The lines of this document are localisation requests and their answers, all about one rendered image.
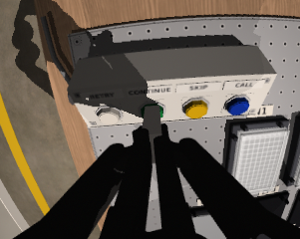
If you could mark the grey perforated base plate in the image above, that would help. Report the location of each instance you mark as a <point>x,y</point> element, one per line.
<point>277,38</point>

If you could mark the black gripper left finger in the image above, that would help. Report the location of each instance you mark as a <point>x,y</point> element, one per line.
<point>79,210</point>

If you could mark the grey control panel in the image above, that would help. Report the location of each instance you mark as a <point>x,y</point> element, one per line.
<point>187,83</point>

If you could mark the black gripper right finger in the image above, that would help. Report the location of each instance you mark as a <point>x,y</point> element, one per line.
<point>237,213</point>

